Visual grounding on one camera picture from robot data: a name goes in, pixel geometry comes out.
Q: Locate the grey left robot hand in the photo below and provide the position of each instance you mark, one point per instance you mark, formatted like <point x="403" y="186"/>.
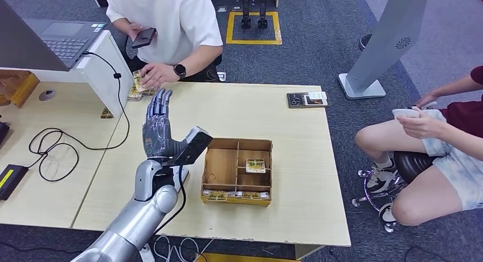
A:
<point x="158" y="135"/>

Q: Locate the person's right hand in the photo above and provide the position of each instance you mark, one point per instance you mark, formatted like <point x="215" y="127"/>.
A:
<point x="428" y="100"/>
<point x="134" y="29"/>

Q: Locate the person's left hand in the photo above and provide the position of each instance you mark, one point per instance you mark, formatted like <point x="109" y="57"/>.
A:
<point x="426" y="126"/>
<point x="160" y="73"/>

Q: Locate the dark red phone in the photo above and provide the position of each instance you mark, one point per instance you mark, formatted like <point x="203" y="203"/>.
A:
<point x="144" y="37"/>

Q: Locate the white handheld controller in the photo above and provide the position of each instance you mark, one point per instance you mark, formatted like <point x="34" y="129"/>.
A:
<point x="403" y="113"/>

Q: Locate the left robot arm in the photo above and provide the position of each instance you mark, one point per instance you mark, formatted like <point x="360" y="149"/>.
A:
<point x="136" y="215"/>

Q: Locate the person's left forearm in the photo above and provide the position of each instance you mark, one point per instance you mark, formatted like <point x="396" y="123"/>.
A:
<point x="200" y="60"/>
<point x="464" y="143"/>

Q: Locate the person's right forearm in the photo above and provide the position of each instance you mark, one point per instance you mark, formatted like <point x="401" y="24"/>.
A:
<point x="120" y="25"/>
<point x="452" y="88"/>

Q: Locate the person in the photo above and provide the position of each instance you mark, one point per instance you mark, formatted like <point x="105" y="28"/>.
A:
<point x="170" y="22"/>
<point x="377" y="137"/>

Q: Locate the small gold patterned card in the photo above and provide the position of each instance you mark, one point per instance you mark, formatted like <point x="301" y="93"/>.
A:
<point x="106" y="113"/>

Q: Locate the gold patterned key card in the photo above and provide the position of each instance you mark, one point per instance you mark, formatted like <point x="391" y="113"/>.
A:
<point x="216" y="195"/>
<point x="252" y="195"/>
<point x="255" y="166"/>

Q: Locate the white label card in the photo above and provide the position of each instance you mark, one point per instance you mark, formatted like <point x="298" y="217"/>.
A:
<point x="317" y="95"/>

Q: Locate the dark picture card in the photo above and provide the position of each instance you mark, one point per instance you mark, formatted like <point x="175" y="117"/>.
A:
<point x="313" y="101"/>

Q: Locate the black wristwatch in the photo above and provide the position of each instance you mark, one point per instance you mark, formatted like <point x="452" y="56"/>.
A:
<point x="180" y="70"/>

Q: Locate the black stool with chrome wheels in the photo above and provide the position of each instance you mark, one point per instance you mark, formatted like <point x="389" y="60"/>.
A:
<point x="411" y="164"/>

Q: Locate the white laptop stand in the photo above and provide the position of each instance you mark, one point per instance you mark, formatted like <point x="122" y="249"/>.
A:
<point x="102" y="71"/>

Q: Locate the black office chair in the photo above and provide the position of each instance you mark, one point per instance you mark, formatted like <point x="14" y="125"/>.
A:
<point x="217" y="60"/>

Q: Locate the white floor marker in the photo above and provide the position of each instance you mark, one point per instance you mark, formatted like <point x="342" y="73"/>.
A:
<point x="221" y="76"/>

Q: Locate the wooden compartment box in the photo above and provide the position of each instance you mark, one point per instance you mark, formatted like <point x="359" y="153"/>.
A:
<point x="220" y="166"/>

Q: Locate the grey kiosk stand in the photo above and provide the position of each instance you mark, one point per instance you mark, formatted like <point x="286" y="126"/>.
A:
<point x="388" y="37"/>

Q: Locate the black round object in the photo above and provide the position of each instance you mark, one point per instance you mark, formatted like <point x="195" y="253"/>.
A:
<point x="364" y="41"/>

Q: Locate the standing humanoid robot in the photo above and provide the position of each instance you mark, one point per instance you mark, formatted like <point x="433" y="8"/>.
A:
<point x="245" y="7"/>

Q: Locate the grey round desk puck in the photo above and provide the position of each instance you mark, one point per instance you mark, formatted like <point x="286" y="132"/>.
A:
<point x="46" y="95"/>

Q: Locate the grey laptop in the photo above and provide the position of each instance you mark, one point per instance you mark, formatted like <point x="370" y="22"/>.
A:
<point x="22" y="45"/>

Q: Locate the white power strip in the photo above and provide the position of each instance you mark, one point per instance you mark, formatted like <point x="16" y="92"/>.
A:
<point x="147" y="254"/>

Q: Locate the yellow wooden box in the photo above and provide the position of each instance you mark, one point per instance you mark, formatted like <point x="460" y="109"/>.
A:
<point x="19" y="88"/>

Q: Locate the yellow floor tape square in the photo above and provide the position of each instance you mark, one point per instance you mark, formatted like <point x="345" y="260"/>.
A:
<point x="245" y="258"/>

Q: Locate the black adapter with yellow label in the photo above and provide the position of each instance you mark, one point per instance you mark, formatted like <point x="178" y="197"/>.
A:
<point x="13" y="181"/>

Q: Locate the black device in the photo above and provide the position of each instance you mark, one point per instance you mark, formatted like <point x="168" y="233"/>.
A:
<point x="3" y="134"/>

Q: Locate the pale table leg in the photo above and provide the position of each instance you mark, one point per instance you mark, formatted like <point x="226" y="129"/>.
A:
<point x="307" y="252"/>

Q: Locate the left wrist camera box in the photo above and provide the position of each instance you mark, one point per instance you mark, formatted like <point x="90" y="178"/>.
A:
<point x="188" y="147"/>

